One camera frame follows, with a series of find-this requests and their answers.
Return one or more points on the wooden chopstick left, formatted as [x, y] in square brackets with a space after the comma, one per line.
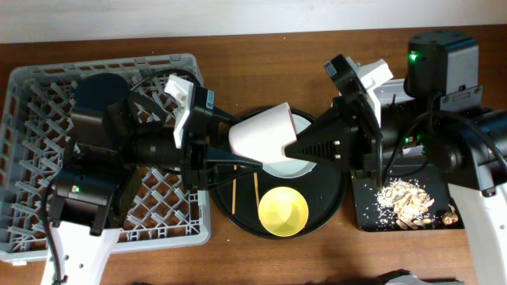
[233, 197]

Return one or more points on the grey plastic dishwasher rack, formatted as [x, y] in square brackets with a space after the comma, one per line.
[35, 127]

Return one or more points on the black rectangular tray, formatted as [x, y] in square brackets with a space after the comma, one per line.
[406, 169]

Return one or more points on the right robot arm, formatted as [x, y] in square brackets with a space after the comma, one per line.
[443, 114]

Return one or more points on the food scraps pile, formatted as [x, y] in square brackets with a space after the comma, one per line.
[404, 205]

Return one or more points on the light grey plate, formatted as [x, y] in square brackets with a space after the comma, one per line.
[294, 168]

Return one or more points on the yellow plastic bowl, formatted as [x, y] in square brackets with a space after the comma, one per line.
[283, 211]

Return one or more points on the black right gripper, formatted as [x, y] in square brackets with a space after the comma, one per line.
[357, 143]

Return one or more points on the wooden chopstick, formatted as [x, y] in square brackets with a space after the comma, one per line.
[256, 189]
[233, 197]

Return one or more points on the pink plastic cup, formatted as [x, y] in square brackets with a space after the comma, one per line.
[264, 136]

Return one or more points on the wooden chopstick right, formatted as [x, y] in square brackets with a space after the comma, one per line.
[256, 189]

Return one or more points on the round black tray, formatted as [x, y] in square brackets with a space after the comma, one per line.
[324, 189]

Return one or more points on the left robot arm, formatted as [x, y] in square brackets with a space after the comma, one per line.
[117, 132]

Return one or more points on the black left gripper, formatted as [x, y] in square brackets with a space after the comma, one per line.
[194, 154]

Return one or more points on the gold foil wrapper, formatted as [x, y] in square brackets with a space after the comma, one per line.
[451, 217]

